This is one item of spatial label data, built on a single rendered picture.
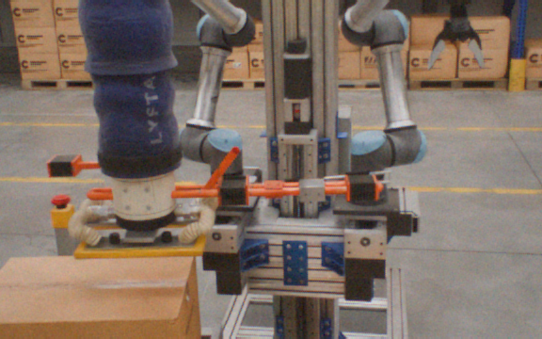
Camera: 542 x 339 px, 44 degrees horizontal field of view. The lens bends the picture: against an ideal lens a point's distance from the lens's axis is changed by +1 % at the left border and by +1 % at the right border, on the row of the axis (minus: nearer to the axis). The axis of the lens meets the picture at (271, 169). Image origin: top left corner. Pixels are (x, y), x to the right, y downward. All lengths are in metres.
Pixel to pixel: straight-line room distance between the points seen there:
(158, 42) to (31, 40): 8.41
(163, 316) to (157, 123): 0.52
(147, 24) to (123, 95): 0.19
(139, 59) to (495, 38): 7.55
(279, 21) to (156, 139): 0.80
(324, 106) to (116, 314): 1.04
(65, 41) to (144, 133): 8.17
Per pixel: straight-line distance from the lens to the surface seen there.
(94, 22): 1.70
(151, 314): 1.89
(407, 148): 2.31
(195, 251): 1.78
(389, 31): 2.35
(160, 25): 1.71
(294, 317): 2.66
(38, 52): 10.09
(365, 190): 1.83
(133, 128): 1.73
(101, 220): 1.96
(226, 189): 1.81
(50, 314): 1.97
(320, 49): 2.36
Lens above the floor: 1.90
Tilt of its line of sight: 19 degrees down
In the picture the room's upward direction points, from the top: 2 degrees counter-clockwise
